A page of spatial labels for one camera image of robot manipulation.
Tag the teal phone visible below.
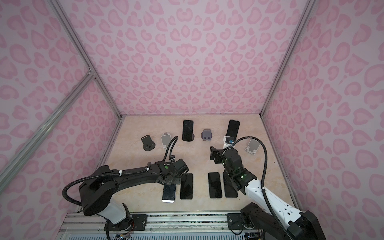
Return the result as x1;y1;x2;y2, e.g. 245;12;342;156
180;174;194;200
208;172;223;199

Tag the white folding phone stand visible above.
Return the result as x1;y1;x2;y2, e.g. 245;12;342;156
245;139;261;155

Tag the purple phone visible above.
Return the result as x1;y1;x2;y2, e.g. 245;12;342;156
223;172;238;198

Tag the grey round stand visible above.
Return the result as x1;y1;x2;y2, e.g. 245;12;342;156
141;135;156;152

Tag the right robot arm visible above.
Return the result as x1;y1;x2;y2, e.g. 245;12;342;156
210;147;326;240

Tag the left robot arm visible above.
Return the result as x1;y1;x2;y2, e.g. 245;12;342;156
79;159;189;225

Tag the white stand back left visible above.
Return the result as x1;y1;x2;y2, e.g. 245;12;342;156
161;133;172;150

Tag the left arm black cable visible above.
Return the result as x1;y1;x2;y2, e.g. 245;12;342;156
61;135;180;207

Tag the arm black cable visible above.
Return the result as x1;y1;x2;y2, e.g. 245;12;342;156
230;136;295;240
61;135;180;207

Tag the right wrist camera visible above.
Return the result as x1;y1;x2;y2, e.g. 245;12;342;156
223;136;236;149

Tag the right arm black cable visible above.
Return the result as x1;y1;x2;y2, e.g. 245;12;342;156
230;136;295;240

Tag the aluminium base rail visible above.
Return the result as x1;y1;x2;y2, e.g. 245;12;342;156
58;211;276;240

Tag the aluminium frame strut left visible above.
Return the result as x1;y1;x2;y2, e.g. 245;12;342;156
1;1;123;193

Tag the aluminium frame strut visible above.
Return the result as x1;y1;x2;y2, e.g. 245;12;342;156
260;0;319;119
1;1;123;193

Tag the aluminium frame strut right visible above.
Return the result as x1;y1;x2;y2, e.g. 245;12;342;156
260;0;319;119

